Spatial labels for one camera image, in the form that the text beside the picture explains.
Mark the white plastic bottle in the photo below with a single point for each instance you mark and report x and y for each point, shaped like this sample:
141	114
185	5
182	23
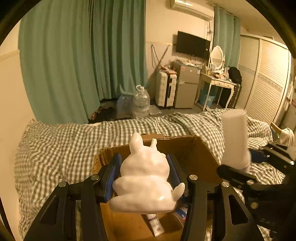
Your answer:
236	152

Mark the black backpack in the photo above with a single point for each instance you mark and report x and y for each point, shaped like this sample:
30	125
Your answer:
235	75

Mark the clear water jug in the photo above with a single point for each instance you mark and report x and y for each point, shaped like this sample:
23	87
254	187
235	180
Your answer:
140	103

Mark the oval vanity mirror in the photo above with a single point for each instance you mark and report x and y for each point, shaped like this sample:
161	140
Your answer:
217	58

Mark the white rabbit figurine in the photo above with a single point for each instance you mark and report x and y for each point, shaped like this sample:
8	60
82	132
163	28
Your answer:
143	185

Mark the brown cardboard box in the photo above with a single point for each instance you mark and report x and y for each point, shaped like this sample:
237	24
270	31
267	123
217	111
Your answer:
192	155

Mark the silver mini fridge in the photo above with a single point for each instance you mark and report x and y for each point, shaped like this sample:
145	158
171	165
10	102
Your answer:
187	85

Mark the white suitcase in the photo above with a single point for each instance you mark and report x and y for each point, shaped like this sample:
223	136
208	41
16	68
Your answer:
165	89

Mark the black wall television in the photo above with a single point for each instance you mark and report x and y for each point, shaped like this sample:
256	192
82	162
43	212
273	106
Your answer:
192	45

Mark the small green curtain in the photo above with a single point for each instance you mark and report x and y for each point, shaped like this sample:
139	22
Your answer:
227	30

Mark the large green curtain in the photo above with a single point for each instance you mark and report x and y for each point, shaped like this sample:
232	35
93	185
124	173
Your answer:
74	54

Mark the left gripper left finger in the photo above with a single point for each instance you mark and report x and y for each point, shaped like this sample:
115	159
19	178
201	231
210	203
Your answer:
56	219

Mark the white cream tube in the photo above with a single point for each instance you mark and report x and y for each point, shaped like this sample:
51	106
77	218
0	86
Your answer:
155	224

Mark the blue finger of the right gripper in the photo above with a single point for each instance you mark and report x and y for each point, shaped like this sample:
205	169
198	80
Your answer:
259	156
235	177

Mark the white louvered wardrobe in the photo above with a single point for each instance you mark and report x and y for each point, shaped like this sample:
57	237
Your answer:
264	65

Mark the green checkered duvet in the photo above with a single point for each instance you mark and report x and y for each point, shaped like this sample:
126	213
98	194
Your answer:
48	154

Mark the white air conditioner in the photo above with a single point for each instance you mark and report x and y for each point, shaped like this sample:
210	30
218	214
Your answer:
200	9

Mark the clear cotton swab jar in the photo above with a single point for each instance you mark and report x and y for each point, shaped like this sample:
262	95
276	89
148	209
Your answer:
181	212

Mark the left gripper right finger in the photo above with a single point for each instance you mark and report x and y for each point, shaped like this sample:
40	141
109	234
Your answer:
231	218

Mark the wooden chair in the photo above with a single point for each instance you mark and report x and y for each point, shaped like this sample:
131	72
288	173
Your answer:
285	136

